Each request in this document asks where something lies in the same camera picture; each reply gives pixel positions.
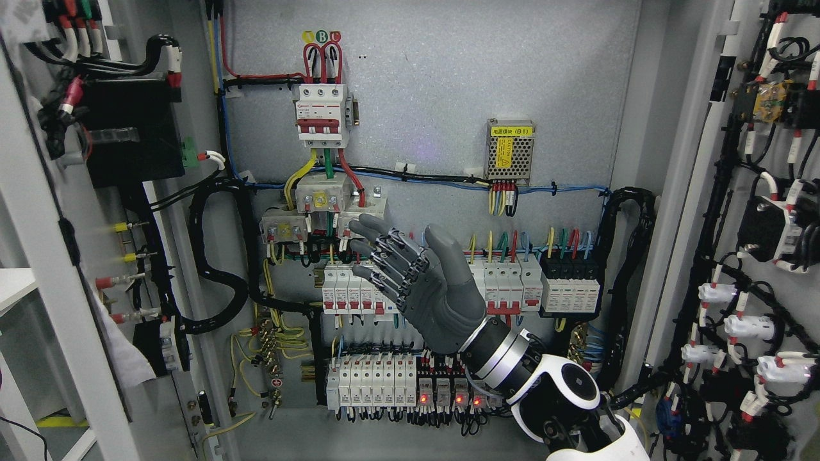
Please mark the grey robotic right hand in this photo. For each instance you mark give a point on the grey robotic right hand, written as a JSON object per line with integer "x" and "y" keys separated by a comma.
{"x": 433, "y": 287}

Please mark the grey cabinet door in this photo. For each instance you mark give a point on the grey cabinet door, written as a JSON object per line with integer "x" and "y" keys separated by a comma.
{"x": 716, "y": 356}
{"x": 54, "y": 215}

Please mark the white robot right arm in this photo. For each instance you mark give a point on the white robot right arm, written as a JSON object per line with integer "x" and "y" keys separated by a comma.
{"x": 554, "y": 400}

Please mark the white socket breaker row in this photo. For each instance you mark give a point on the white socket breaker row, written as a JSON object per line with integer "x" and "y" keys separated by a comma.
{"x": 508, "y": 289}

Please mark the relay row with red lights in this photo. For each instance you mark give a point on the relay row with red lights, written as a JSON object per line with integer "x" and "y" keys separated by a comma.
{"x": 462, "y": 400}

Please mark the lower white mini breaker row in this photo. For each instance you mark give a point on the lower white mini breaker row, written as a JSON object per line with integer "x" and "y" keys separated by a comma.
{"x": 372, "y": 381}

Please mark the upper current transformer block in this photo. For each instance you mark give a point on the upper current transformer block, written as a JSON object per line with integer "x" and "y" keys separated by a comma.
{"x": 316, "y": 193}

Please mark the black surge protector module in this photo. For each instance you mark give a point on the black surge protector module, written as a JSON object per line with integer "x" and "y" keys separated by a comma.
{"x": 570, "y": 288}

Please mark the perforated metal power supply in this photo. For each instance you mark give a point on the perforated metal power supply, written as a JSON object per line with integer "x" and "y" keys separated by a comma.
{"x": 510, "y": 146}

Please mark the brass terminal bar right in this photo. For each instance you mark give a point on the brass terminal bar right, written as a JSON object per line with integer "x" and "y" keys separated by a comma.
{"x": 576, "y": 344}

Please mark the brass ground terminal bar left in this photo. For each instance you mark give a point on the brass ground terminal bar left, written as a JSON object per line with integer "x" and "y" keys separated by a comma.
{"x": 268, "y": 361}

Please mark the red white main circuit breaker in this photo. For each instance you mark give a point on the red white main circuit breaker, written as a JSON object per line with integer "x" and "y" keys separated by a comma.
{"x": 324, "y": 114}

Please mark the white table edge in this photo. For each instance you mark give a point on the white table edge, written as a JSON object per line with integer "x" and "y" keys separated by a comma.
{"x": 16, "y": 283}

